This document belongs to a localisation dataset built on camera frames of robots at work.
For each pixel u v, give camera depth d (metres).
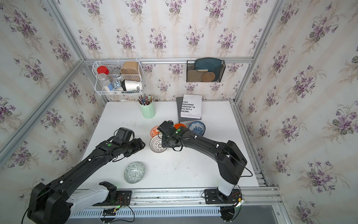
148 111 1.04
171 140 0.58
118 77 0.93
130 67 0.88
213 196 0.73
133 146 0.73
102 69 0.93
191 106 1.07
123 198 0.72
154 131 0.97
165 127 0.64
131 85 0.93
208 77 0.96
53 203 0.37
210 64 0.93
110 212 0.72
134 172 0.81
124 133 0.63
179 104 1.14
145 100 1.02
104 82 0.90
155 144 0.84
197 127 0.97
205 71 0.93
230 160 0.44
